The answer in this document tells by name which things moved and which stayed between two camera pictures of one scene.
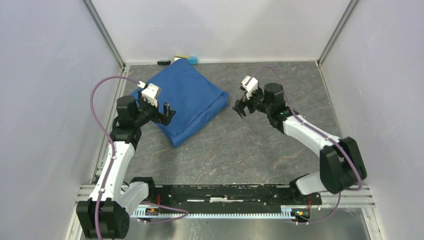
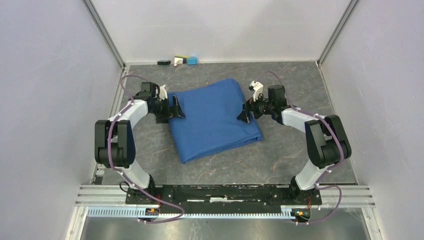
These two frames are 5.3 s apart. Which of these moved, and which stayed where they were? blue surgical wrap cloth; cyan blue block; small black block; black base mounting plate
Moved: blue surgical wrap cloth
Stayed: small black block; black base mounting plate; cyan blue block
